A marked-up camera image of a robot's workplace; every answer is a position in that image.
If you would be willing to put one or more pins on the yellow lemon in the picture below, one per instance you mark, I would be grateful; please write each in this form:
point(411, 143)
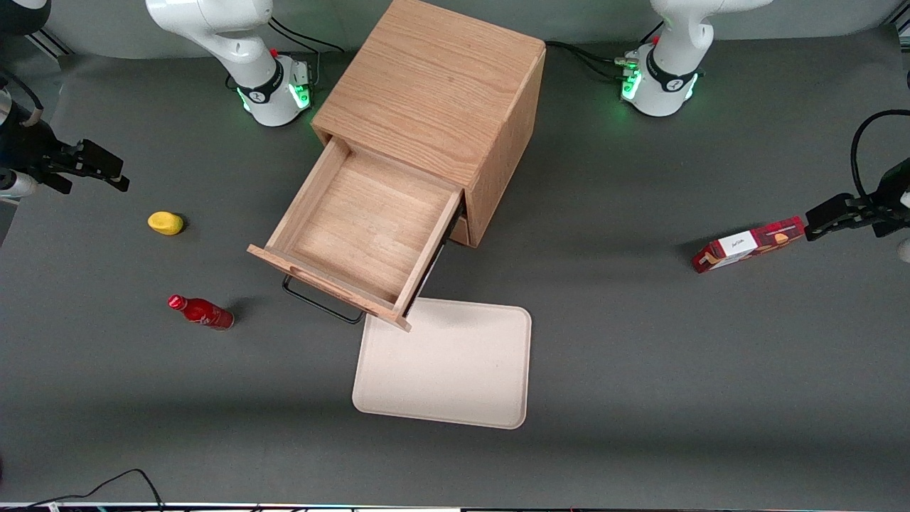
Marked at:
point(165, 222)

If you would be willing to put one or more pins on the red bottle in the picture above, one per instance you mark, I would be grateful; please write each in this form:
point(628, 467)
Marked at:
point(202, 312)

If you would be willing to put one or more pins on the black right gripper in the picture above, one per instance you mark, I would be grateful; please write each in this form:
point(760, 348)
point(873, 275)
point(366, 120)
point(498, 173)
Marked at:
point(25, 148)

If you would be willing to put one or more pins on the beige rectangular tray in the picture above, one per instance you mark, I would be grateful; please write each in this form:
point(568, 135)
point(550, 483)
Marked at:
point(444, 370)

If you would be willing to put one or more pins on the wooden drawer cabinet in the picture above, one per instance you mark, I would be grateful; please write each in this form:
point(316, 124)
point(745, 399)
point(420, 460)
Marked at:
point(426, 78)

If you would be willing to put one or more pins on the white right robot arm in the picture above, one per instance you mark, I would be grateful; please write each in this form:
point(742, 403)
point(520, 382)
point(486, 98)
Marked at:
point(234, 43)

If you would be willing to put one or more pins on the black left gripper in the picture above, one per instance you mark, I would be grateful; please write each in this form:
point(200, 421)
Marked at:
point(893, 192)

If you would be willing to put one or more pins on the aluminium frame rail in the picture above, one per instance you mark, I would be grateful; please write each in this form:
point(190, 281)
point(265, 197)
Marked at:
point(903, 28)
point(50, 44)

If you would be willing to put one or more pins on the red tartan cookie box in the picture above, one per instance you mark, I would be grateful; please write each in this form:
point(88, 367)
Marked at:
point(746, 245)

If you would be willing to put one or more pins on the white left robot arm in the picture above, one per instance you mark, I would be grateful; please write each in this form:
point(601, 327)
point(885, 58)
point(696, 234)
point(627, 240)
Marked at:
point(675, 43)

